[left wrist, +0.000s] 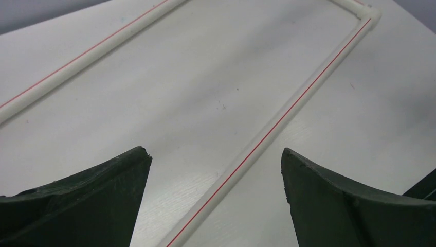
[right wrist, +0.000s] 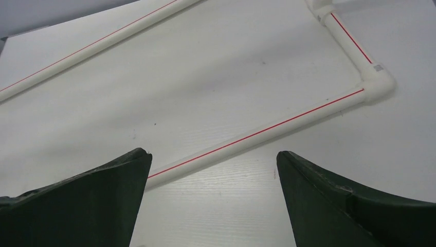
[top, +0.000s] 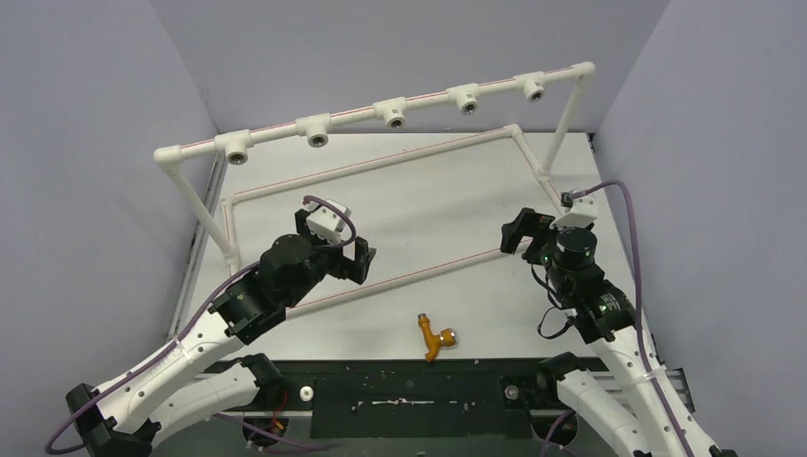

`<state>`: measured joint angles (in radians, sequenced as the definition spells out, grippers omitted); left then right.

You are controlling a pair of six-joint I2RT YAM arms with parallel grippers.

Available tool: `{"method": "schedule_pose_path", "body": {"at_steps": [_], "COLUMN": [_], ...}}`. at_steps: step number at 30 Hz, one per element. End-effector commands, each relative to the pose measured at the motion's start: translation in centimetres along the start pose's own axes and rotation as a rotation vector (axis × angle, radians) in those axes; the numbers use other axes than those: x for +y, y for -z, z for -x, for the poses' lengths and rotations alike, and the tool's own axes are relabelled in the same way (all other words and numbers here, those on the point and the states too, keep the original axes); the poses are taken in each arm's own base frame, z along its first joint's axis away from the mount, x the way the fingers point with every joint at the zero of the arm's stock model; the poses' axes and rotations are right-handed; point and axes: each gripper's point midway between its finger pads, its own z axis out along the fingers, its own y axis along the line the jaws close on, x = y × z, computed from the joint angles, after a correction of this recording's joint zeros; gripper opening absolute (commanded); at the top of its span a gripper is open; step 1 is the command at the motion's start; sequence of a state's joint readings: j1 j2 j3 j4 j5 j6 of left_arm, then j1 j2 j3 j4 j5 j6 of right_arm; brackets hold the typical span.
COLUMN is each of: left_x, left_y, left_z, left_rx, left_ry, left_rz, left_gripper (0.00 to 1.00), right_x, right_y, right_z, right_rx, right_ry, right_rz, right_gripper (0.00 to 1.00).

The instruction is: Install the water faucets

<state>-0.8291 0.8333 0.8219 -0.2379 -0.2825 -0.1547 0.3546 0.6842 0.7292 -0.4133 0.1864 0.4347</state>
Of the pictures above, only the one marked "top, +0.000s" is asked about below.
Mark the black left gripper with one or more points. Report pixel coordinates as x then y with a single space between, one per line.
344 267

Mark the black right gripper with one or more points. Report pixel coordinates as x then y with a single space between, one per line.
529 228

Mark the yellow plastic water faucet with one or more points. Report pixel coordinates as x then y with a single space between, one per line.
435 341

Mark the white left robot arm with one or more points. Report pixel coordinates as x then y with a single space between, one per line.
137 411

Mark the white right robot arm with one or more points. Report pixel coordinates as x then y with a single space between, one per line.
653 421

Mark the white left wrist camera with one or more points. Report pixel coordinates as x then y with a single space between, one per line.
324 222

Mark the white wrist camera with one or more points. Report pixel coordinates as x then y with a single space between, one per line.
578 210
324 222

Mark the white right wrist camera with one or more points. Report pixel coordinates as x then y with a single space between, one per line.
578 210

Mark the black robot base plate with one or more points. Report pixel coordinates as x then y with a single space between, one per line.
410 398

